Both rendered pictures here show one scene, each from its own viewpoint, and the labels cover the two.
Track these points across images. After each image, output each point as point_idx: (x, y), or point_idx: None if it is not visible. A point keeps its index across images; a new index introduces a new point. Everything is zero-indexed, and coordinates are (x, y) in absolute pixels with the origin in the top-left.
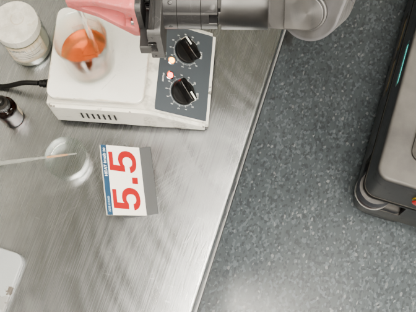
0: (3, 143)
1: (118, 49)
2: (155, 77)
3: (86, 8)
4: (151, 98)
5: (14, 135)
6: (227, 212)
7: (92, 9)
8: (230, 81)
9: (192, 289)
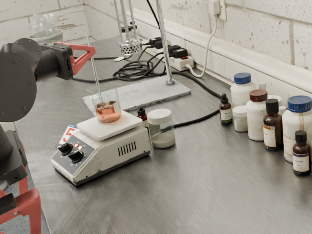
0: None
1: (101, 126)
2: (81, 138)
3: (84, 53)
4: (76, 134)
5: None
6: None
7: (82, 55)
8: (55, 183)
9: (23, 144)
